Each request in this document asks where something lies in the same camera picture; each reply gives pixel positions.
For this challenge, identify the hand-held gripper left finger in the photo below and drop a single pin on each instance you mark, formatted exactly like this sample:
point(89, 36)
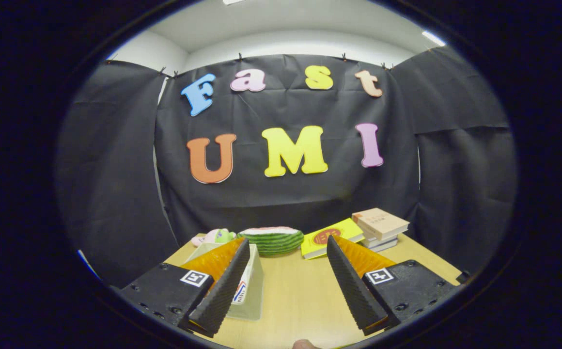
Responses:
point(220, 295)

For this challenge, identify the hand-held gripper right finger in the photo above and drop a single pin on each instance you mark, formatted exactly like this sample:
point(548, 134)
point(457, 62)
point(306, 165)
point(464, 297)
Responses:
point(353, 295)

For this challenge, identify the white striped canvas shoe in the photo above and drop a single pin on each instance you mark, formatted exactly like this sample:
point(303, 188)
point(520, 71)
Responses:
point(242, 288)

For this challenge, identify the beige fabric storage box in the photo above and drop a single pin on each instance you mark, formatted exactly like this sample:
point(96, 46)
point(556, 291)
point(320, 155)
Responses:
point(257, 300)

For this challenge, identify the pink green plush toy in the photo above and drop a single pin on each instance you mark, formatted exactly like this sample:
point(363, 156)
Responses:
point(218, 236)

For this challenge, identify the blue white book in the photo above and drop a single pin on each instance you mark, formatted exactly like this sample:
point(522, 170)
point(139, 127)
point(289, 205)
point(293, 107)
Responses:
point(382, 243)

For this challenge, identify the yellow book red circle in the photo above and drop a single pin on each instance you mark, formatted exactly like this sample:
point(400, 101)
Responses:
point(327, 237)

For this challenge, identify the watermelon slice plush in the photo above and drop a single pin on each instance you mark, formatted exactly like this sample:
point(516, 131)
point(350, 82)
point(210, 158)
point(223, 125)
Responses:
point(273, 241)

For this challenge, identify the tan cover book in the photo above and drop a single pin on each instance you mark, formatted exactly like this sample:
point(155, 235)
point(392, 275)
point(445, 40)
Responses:
point(380, 222)

